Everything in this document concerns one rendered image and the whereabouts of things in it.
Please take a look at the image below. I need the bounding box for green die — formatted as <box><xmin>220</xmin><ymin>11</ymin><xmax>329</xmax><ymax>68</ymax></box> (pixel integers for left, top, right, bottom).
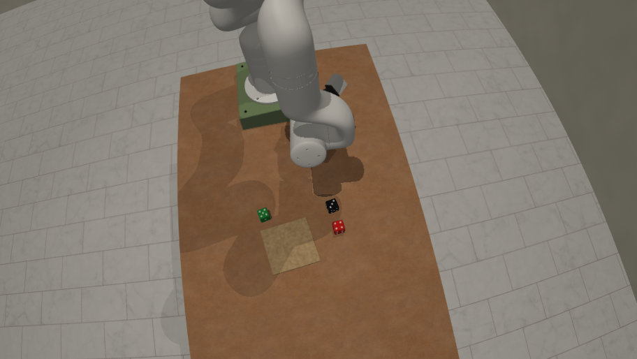
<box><xmin>257</xmin><ymin>207</ymin><xmax>270</xmax><ymax>222</ymax></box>

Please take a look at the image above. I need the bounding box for black die with white pips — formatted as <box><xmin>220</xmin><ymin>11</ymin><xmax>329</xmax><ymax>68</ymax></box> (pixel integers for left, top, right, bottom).
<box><xmin>325</xmin><ymin>198</ymin><xmax>339</xmax><ymax>214</ymax></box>

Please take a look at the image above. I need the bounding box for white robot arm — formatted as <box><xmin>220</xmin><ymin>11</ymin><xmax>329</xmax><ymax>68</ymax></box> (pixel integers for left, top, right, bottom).
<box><xmin>203</xmin><ymin>0</ymin><xmax>355</xmax><ymax>168</ymax></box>

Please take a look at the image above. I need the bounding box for red die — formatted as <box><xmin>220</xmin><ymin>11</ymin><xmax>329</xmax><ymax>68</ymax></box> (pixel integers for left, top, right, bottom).
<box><xmin>332</xmin><ymin>220</ymin><xmax>345</xmax><ymax>235</ymax></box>

